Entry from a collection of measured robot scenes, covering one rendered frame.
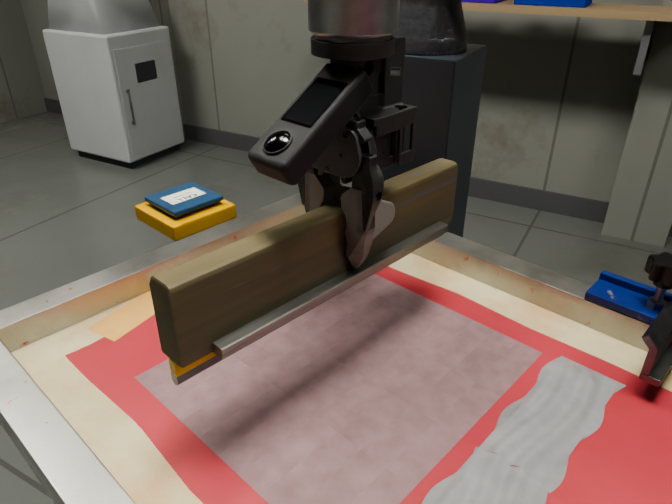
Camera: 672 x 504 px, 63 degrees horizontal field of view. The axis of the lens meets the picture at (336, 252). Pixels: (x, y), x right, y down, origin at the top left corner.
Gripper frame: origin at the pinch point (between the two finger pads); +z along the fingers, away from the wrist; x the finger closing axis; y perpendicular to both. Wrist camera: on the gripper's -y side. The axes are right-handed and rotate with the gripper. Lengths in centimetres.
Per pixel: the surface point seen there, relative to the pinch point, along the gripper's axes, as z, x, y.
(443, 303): 13.8, -2.7, 17.3
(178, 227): 14.3, 42.1, 6.4
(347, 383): 13.7, -3.7, -2.2
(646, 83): 31, 41, 254
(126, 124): 78, 313, 130
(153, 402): 13.7, 8.8, -17.7
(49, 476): 10.1, 4.0, -29.1
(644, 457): 13.7, -29.7, 9.2
